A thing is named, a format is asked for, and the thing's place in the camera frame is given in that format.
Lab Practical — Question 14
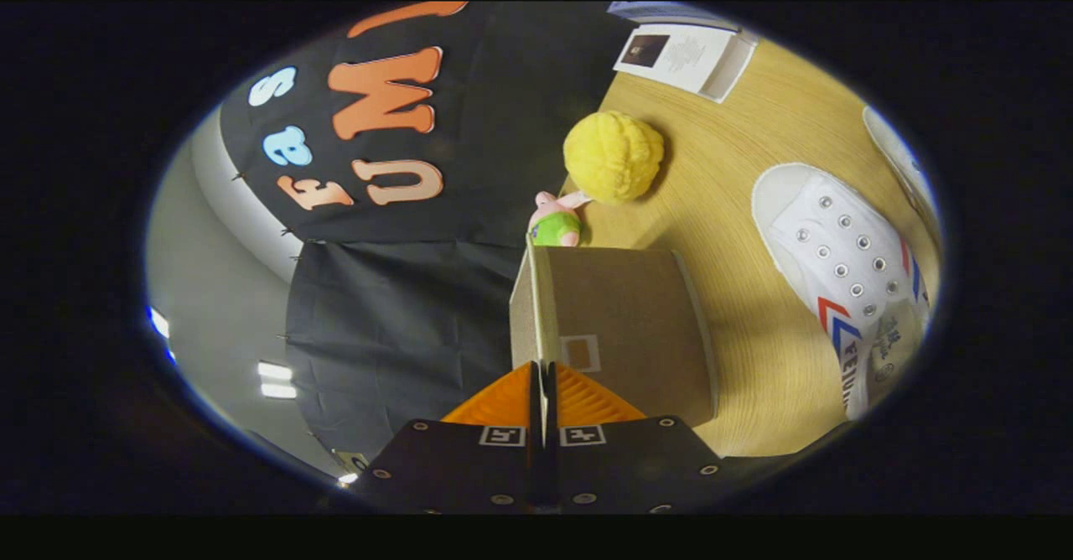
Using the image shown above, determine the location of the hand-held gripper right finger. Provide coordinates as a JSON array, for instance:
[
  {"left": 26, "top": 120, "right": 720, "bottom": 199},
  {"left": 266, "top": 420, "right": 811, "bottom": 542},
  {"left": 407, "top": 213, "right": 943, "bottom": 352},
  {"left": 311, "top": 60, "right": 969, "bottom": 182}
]
[{"left": 543, "top": 361, "right": 731, "bottom": 515}]

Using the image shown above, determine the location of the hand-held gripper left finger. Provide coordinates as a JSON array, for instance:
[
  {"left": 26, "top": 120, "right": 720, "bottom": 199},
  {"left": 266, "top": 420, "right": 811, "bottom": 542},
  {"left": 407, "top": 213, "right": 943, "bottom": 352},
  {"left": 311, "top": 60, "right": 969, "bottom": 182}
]
[{"left": 352, "top": 361, "right": 544, "bottom": 515}]

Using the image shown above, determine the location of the beige fabric storage box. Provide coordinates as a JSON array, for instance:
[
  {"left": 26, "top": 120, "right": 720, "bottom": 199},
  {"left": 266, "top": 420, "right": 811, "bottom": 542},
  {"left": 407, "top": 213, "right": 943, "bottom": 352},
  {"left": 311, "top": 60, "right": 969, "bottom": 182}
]
[{"left": 509, "top": 237, "right": 719, "bottom": 427}]

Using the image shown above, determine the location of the white striped canvas shoe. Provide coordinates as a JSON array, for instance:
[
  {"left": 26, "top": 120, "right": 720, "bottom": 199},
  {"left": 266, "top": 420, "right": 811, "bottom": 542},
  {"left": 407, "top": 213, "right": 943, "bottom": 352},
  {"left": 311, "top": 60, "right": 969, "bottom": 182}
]
[
  {"left": 863, "top": 106, "right": 940, "bottom": 234},
  {"left": 751, "top": 163, "right": 931, "bottom": 421}
]

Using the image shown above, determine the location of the ceiling light fixture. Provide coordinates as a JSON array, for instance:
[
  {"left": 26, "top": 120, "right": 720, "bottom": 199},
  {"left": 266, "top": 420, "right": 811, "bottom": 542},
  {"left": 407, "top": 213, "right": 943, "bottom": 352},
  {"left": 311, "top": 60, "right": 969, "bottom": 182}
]
[{"left": 258, "top": 362, "right": 298, "bottom": 399}]

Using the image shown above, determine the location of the pink and green plush toy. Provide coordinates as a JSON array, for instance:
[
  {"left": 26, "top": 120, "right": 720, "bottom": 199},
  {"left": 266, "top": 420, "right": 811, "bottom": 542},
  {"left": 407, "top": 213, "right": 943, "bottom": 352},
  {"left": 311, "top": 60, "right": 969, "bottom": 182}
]
[{"left": 527, "top": 190, "right": 592, "bottom": 248}]

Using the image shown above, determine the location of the yellow plush bread toy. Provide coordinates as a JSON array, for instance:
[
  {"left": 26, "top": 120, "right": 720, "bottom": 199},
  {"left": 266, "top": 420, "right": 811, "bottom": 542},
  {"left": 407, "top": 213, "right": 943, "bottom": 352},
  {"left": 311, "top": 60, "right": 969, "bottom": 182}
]
[{"left": 562, "top": 111, "right": 666, "bottom": 205}]

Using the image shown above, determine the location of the white book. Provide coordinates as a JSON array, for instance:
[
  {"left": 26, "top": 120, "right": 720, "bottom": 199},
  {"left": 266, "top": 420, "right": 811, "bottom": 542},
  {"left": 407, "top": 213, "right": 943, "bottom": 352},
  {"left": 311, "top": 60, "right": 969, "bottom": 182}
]
[{"left": 613, "top": 23, "right": 759, "bottom": 104}]

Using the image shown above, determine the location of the blue book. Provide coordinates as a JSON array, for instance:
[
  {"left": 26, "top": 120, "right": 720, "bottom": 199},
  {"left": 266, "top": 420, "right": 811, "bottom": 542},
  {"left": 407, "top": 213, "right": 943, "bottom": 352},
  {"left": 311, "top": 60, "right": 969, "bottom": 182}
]
[{"left": 608, "top": 2, "right": 739, "bottom": 33}]

